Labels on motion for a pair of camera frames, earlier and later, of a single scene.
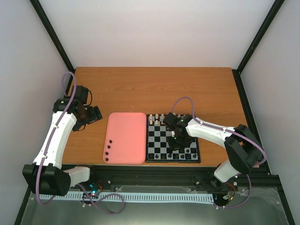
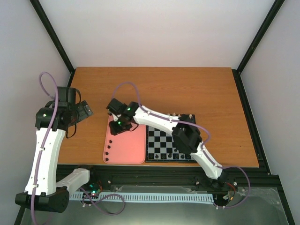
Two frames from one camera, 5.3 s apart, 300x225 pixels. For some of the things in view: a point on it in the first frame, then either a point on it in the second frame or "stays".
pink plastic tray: x=125 y=141 stays
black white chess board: x=157 y=147 stays
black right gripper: x=174 y=147 to x=115 y=131
